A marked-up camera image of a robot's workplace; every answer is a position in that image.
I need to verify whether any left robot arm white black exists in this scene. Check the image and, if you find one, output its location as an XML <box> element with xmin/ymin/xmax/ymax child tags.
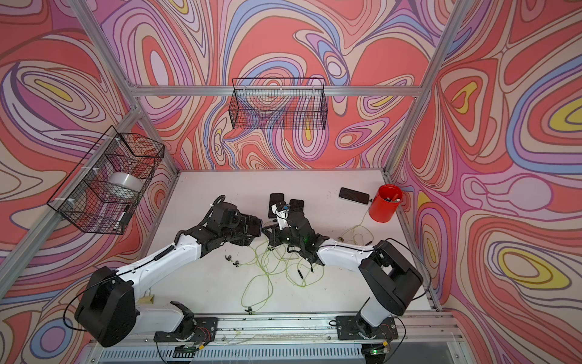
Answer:
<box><xmin>74</xmin><ymin>195</ymin><xmax>262</xmax><ymax>347</ymax></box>

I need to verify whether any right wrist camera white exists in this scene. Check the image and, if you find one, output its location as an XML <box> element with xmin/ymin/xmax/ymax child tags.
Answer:
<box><xmin>274</xmin><ymin>202</ymin><xmax>289</xmax><ymax>229</ymax></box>

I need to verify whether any black phone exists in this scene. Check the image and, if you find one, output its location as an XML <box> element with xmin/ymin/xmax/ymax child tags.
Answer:
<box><xmin>339</xmin><ymin>187</ymin><xmax>371</xmax><ymax>206</ymax></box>
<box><xmin>268</xmin><ymin>193</ymin><xmax>284</xmax><ymax>220</ymax></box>
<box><xmin>289</xmin><ymin>199</ymin><xmax>305</xmax><ymax>212</ymax></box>

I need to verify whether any red cylindrical cup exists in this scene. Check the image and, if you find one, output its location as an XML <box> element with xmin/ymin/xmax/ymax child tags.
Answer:
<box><xmin>368</xmin><ymin>184</ymin><xmax>403</xmax><ymax>223</ymax></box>

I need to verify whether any yellow binder clip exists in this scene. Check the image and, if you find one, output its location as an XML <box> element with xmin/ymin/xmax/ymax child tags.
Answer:
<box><xmin>136</xmin><ymin>295</ymin><xmax>155</xmax><ymax>306</ymax></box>

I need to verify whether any white tape roll in basket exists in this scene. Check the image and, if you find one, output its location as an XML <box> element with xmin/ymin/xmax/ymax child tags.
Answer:
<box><xmin>105</xmin><ymin>172</ymin><xmax>143</xmax><ymax>200</ymax></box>

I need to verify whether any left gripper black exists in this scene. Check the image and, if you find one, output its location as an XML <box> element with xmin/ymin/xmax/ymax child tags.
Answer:
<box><xmin>219</xmin><ymin>212</ymin><xmax>258</xmax><ymax>247</ymax></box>

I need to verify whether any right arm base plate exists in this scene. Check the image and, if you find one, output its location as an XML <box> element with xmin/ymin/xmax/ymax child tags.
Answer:
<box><xmin>333</xmin><ymin>315</ymin><xmax>399</xmax><ymax>342</ymax></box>

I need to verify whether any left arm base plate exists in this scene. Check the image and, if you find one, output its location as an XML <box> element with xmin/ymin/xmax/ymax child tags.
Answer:
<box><xmin>154</xmin><ymin>317</ymin><xmax>218</xmax><ymax>344</ymax></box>

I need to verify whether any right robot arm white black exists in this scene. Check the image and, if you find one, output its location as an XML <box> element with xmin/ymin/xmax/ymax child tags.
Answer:
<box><xmin>262</xmin><ymin>203</ymin><xmax>424</xmax><ymax>339</ymax></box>

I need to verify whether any black wire basket on left wall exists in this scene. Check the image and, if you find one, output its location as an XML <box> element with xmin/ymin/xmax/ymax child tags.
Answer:
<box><xmin>46</xmin><ymin>127</ymin><xmax>165</xmax><ymax>235</ymax></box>

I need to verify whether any black wire basket on wall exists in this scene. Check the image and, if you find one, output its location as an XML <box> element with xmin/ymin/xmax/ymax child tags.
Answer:
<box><xmin>46</xmin><ymin>127</ymin><xmax>165</xmax><ymax>235</ymax></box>
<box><xmin>228</xmin><ymin>77</ymin><xmax>328</xmax><ymax>131</ymax></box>

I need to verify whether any black wire basket on back wall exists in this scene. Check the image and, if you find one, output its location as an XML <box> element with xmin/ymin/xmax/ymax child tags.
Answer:
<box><xmin>228</xmin><ymin>77</ymin><xmax>328</xmax><ymax>131</ymax></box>

